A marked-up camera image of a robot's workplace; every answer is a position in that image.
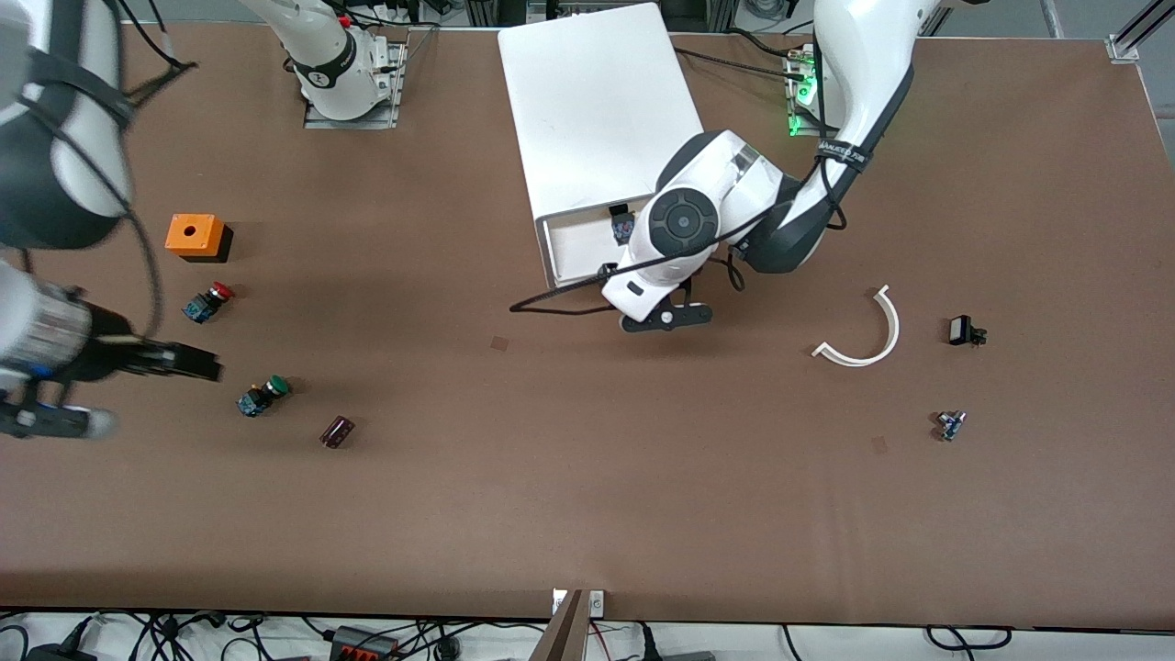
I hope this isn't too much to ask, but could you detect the white metal bracket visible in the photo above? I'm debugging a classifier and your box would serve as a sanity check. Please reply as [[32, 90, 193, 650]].
[[551, 588, 607, 617]]

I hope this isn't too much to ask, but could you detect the white curved plastic strip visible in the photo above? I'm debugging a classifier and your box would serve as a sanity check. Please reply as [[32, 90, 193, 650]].
[[811, 285, 901, 368]]

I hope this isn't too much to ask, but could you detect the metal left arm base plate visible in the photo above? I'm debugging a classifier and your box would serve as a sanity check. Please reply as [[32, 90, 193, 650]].
[[785, 42, 829, 140]]

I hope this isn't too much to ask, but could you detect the orange box with hole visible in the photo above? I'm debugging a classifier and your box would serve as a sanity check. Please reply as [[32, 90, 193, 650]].
[[165, 214, 234, 264]]

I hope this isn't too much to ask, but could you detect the red push button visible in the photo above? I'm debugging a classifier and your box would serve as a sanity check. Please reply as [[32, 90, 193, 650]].
[[182, 282, 236, 325]]

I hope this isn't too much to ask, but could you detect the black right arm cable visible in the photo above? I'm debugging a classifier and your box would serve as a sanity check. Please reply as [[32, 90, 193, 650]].
[[108, 204, 167, 342]]

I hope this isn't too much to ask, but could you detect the white drawer cabinet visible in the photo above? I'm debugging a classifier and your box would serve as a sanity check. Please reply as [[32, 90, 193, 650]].
[[498, 3, 706, 223]]

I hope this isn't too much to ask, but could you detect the black looped floor cable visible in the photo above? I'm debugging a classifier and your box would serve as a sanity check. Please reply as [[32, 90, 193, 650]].
[[923, 625, 1013, 655]]

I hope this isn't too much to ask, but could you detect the black base cable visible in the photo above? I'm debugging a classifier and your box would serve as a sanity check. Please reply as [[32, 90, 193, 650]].
[[675, 28, 813, 82]]

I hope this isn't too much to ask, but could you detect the green push button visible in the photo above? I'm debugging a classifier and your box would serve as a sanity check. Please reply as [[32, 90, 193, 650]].
[[236, 374, 292, 420]]

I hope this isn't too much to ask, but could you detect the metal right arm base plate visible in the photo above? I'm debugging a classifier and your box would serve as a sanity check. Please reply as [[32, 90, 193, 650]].
[[303, 40, 408, 130]]

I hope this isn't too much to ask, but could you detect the wooden beam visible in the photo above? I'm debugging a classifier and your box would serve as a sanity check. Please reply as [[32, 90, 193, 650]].
[[529, 588, 589, 661]]

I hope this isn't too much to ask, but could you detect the black orange power strip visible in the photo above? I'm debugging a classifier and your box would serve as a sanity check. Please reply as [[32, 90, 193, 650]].
[[329, 625, 402, 661]]

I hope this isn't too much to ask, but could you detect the white plastic drawer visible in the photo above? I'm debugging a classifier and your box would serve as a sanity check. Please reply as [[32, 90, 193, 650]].
[[536, 207, 645, 289]]

